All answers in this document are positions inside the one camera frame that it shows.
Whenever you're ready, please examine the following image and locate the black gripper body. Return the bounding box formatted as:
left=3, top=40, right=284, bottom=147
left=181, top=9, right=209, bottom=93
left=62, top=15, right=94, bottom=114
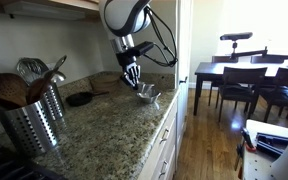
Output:
left=115, top=52, right=141, bottom=76

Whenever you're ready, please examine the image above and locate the stack of round wooden trivets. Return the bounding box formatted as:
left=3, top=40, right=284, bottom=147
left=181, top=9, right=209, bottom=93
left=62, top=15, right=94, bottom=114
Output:
left=90, top=74, right=122, bottom=94

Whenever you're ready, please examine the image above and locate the metal ladle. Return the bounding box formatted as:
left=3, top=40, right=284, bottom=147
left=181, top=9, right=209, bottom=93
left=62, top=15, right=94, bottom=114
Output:
left=49, top=55, right=68, bottom=84

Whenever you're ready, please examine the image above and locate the perforated steel utensil holder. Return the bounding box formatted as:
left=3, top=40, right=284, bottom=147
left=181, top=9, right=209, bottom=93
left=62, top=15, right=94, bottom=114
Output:
left=43, top=83, right=66, bottom=122
left=0, top=98, right=60, bottom=158

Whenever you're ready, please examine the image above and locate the kitchen base cabinet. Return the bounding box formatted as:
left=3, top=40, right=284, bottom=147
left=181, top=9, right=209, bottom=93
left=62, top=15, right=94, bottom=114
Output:
left=137, top=79, right=189, bottom=180

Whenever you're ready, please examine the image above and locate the dark wooden dining table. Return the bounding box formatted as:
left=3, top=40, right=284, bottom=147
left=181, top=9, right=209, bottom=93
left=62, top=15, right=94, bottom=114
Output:
left=193, top=60, right=288, bottom=116

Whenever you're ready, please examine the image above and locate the dark dining chair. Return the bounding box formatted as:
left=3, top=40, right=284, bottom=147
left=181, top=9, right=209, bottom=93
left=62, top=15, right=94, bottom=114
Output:
left=207, top=55, right=240, bottom=107
left=258, top=67, right=288, bottom=123
left=250, top=54, right=285, bottom=64
left=217, top=66, right=268, bottom=123

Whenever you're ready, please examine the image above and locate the plain wooden spoon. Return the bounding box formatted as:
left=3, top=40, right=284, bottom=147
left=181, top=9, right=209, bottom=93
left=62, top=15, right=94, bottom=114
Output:
left=27, top=78, right=52, bottom=105

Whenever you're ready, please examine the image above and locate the white under-cabinet light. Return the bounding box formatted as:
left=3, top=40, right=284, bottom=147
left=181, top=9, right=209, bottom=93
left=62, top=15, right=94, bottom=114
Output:
left=3, top=1, right=87, bottom=22

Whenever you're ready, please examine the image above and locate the black red clamp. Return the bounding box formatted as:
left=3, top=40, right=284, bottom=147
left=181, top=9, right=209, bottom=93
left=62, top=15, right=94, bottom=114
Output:
left=234, top=128, right=257, bottom=179

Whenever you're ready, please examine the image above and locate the black case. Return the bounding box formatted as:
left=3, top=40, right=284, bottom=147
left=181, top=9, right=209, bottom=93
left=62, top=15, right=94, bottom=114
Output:
left=255, top=132, right=288, bottom=158

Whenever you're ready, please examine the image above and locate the white perforated robot table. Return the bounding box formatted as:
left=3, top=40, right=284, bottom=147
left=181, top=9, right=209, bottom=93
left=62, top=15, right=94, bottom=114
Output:
left=242, top=119, right=288, bottom=180

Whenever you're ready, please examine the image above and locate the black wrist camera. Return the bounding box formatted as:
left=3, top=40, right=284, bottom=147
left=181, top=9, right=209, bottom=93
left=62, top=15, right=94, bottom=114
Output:
left=130, top=40, right=155, bottom=57

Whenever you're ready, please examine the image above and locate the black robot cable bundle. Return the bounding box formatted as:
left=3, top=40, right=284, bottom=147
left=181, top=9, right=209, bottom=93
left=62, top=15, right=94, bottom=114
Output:
left=143, top=5, right=179, bottom=68

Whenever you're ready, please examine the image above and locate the metal drawer handle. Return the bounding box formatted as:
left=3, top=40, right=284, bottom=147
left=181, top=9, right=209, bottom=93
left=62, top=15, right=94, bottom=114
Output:
left=159, top=128, right=170, bottom=144
left=158, top=160, right=169, bottom=179

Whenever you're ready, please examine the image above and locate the wooden wall cabinet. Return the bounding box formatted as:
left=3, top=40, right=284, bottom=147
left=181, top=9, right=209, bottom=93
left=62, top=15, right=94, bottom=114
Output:
left=0, top=0, right=102, bottom=19

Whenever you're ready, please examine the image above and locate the black stereo camera bar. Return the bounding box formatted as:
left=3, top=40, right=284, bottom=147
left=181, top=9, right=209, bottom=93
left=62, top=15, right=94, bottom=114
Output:
left=219, top=32, right=254, bottom=42

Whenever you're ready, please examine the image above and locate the black camera stand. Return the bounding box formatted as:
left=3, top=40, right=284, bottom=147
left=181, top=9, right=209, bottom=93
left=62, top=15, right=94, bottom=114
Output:
left=229, top=40, right=268, bottom=63

